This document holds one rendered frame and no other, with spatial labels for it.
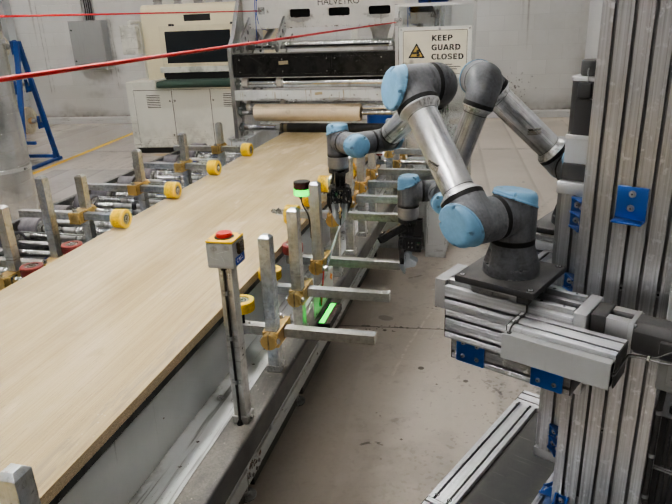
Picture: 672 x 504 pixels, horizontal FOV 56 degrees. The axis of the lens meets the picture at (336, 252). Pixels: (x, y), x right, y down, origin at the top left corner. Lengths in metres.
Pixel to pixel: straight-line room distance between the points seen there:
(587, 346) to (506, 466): 0.90
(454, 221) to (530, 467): 1.11
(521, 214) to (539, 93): 9.29
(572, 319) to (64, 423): 1.21
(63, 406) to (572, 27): 10.04
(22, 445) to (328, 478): 1.42
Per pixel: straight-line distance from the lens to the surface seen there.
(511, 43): 10.80
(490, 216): 1.60
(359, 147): 2.05
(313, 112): 4.61
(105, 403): 1.57
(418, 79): 1.74
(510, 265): 1.70
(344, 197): 2.19
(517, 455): 2.46
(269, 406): 1.83
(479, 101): 2.01
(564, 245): 1.90
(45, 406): 1.62
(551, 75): 10.92
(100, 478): 1.60
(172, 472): 1.77
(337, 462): 2.71
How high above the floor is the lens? 1.71
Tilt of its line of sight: 21 degrees down
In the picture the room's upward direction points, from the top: 2 degrees counter-clockwise
